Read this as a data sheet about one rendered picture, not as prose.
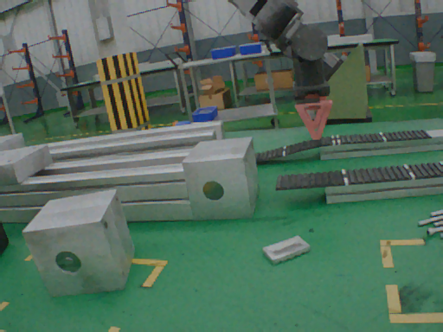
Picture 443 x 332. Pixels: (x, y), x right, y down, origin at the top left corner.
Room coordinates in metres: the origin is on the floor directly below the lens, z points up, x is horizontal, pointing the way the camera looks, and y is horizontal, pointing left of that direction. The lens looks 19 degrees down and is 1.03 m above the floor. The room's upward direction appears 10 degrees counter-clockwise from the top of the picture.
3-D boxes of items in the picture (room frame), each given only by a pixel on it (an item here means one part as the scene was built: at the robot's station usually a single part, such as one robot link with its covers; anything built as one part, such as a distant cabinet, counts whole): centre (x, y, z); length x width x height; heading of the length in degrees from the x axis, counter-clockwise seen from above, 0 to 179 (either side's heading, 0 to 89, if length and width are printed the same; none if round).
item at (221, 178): (0.54, 0.00, 0.83); 0.12 x 0.09 x 0.10; 165
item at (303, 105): (0.65, -0.19, 0.88); 0.07 x 0.07 x 0.09; 76
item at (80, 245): (0.40, 0.19, 0.83); 0.11 x 0.10 x 0.10; 0
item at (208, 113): (3.81, -0.19, 0.50); 1.03 x 0.55 x 1.01; 82
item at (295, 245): (0.37, -0.06, 0.78); 0.05 x 0.03 x 0.01; 105
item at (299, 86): (0.68, -0.19, 0.95); 0.10 x 0.07 x 0.07; 166
